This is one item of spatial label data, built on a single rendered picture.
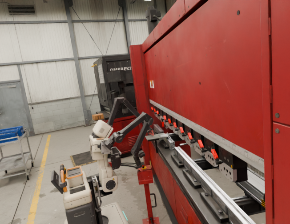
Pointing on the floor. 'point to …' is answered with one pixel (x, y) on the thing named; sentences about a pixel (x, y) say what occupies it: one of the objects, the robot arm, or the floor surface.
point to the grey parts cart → (21, 161)
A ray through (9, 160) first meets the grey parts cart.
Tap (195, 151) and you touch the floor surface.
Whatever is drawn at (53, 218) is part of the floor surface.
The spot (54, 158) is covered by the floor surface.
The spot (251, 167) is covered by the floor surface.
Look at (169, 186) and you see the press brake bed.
